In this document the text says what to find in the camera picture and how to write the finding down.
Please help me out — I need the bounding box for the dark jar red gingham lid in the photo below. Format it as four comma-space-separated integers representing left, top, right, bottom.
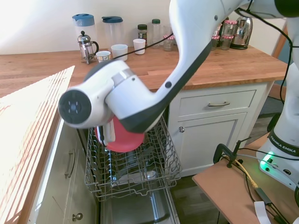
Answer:
210, 35, 221, 51

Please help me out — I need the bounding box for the yellow cable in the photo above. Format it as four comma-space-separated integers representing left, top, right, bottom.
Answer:
234, 158, 259, 189

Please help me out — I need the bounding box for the short jar red gingham lid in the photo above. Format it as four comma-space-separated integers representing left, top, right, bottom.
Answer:
220, 35, 235, 51

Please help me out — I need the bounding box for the tall white cup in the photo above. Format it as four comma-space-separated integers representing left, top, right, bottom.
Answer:
133, 38, 147, 56

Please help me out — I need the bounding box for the metal cabinet bar handle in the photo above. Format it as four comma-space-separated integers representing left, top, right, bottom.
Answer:
64, 149, 76, 179

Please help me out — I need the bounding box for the white cabinet drawer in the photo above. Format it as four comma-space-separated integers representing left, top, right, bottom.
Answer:
178, 89, 257, 117

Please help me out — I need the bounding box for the clear bottle green lid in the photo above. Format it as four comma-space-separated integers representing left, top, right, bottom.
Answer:
151, 19, 162, 49

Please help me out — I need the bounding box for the dark-lidded spice jar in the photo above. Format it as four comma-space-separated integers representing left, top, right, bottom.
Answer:
137, 24, 148, 46

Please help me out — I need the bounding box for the white strap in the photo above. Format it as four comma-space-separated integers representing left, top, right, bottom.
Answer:
254, 200, 272, 224

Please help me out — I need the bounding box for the white cabinet door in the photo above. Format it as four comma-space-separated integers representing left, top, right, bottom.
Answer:
177, 112, 248, 172

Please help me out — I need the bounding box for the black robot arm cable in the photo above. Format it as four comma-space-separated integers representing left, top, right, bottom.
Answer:
111, 7, 294, 105

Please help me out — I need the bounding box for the stainless steel kettle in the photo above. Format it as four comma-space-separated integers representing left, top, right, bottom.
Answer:
230, 16, 254, 50

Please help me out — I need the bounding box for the patterned paper cup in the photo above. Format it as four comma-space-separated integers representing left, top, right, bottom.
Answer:
95, 50, 111, 64

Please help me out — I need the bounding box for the red round plate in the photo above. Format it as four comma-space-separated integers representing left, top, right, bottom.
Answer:
94, 116, 145, 154

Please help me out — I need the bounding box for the grey wire dishwasher rack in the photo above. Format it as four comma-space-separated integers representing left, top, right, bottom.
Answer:
84, 116, 183, 203

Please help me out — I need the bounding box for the glass French press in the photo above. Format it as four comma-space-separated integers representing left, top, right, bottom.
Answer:
77, 30, 100, 65

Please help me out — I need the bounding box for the wooden door frame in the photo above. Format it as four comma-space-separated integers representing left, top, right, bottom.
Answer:
271, 24, 288, 62

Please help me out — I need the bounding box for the metal drawer bar handle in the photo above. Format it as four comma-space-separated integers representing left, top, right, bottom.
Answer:
207, 101, 231, 108

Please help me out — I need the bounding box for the wide white cup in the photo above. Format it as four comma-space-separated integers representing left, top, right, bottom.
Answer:
110, 43, 128, 62

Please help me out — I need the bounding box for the clear pitcher dark blue lid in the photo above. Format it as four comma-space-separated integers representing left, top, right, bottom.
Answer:
101, 15, 124, 51

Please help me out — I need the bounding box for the black table clamp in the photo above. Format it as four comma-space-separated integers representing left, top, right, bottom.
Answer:
213, 137, 252, 169

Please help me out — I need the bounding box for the tall jar red gingham lid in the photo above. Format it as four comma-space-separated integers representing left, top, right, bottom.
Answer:
223, 19, 238, 37

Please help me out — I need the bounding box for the steel dishwasher door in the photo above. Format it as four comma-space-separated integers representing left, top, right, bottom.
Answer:
100, 186, 181, 224

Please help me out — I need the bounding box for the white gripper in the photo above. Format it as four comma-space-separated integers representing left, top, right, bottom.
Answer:
102, 120, 117, 146

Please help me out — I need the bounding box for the clear pitcher light blue lid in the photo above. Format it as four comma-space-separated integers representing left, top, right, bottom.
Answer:
71, 13, 97, 51

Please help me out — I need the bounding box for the black power adapter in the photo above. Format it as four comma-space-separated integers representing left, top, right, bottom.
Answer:
255, 187, 273, 205

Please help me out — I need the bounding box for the white dish in rack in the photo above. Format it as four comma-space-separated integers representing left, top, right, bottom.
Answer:
117, 170, 158, 185

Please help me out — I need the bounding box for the small jar red gingham lid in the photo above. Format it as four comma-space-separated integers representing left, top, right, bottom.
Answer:
163, 34, 177, 52

